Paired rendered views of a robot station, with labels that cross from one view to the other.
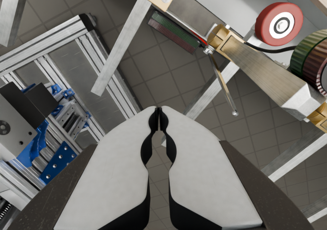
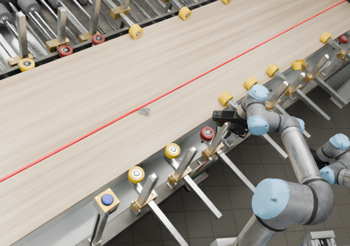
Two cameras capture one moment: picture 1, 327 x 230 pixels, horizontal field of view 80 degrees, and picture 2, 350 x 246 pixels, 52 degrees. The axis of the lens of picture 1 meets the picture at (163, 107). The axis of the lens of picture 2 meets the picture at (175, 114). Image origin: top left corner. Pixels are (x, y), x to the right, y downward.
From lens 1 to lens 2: 1.57 m
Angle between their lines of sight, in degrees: 46
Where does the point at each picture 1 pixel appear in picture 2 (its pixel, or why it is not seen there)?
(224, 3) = not seen: hidden behind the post
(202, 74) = (222, 210)
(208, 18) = (194, 163)
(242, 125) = not seen: hidden behind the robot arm
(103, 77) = (212, 207)
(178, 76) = (220, 230)
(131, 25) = (193, 185)
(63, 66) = not seen: outside the picture
